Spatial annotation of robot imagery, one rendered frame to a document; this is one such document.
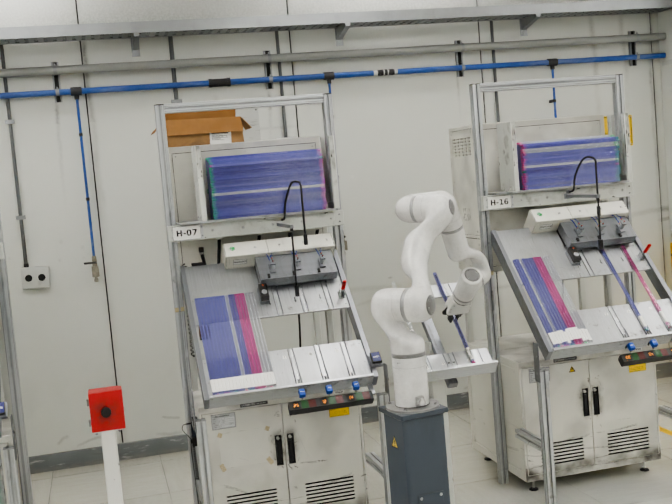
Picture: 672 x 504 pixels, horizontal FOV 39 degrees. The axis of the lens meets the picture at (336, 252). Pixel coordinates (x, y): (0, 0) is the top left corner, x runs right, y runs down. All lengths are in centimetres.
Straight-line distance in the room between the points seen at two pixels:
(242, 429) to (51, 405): 186
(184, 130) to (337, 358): 130
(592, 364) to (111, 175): 283
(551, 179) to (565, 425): 114
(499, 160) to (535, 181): 21
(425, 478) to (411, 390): 31
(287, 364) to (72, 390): 211
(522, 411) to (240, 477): 131
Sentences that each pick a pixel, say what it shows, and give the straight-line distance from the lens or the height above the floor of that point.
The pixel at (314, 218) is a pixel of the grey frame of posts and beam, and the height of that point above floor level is 135.
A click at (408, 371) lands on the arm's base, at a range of 336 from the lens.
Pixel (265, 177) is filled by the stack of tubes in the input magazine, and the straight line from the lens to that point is 418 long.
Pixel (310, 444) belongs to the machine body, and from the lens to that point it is 421.
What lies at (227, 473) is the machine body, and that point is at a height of 33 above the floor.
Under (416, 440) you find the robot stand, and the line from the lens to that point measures 338.
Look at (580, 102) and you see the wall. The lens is 643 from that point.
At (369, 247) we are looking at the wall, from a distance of 587.
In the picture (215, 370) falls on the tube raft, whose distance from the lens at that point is 385.
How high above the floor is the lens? 154
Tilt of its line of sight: 5 degrees down
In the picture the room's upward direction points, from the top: 5 degrees counter-clockwise
